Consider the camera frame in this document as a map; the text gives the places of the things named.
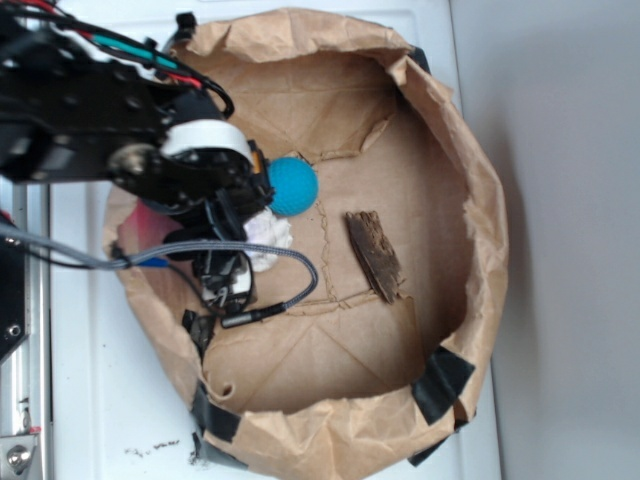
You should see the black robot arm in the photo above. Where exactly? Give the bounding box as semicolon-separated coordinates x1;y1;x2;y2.
1;1;273;244

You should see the brown bark wood piece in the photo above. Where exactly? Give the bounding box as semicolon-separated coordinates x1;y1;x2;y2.
345;211;403;304

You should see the white paper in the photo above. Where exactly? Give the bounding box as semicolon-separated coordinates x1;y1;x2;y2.
244;208;293;272

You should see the blue dimpled ball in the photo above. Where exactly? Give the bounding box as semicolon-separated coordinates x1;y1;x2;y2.
268;157;319;217

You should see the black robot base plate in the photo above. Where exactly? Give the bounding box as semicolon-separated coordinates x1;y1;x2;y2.
1;212;30;364

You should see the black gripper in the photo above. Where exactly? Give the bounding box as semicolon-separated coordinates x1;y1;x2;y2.
108;140;275;314

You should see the brown paper bag tray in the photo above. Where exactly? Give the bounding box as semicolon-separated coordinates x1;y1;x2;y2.
119;9;509;479

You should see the aluminium frame rail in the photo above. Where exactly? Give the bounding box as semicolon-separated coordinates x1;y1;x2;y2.
0;179;53;480

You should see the white plastic table panel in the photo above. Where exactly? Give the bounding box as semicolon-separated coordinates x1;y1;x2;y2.
50;1;502;479

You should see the grey braided cable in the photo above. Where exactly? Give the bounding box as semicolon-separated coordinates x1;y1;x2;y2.
0;222;320;330

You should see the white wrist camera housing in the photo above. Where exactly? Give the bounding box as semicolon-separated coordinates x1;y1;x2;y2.
160;119;255;166

